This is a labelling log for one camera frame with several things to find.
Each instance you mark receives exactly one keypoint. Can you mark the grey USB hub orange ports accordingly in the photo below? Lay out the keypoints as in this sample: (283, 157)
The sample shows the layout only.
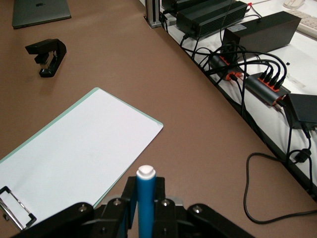
(223, 62)
(260, 84)

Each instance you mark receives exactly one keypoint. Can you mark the white paper sheet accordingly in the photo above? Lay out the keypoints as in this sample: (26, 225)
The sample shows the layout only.
(81, 148)

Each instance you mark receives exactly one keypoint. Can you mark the dark rectangular box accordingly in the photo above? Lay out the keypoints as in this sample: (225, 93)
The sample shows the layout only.
(262, 32)

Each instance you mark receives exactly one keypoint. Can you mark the flat black box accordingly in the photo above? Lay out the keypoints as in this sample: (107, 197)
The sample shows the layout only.
(304, 109)

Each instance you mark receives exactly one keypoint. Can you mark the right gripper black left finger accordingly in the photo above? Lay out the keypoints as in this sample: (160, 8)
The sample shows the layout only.
(116, 210)

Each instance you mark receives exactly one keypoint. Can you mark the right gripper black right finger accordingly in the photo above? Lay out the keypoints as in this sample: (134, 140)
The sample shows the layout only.
(168, 218)

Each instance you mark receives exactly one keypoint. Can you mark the white desk device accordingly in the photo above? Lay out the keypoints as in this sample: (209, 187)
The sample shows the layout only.
(293, 3)

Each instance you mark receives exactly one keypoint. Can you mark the teal clipboard with metal clip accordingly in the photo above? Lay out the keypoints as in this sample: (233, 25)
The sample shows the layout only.
(31, 217)

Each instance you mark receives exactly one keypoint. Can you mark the white keyboard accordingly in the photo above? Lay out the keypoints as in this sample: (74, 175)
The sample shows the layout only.
(309, 23)

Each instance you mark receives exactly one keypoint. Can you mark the blue marker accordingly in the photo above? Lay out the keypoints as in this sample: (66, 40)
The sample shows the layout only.
(146, 198)

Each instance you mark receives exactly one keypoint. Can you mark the grey laptop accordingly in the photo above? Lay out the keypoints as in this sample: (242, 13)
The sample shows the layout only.
(39, 12)

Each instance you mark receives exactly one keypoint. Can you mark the aluminium camera post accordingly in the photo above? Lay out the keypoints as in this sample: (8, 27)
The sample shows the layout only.
(153, 12)

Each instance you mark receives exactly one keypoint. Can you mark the black stapler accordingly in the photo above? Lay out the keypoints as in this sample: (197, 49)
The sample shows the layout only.
(55, 57)

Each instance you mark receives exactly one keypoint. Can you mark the black finned power supply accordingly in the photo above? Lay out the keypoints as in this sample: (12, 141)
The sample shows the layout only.
(171, 5)
(213, 17)

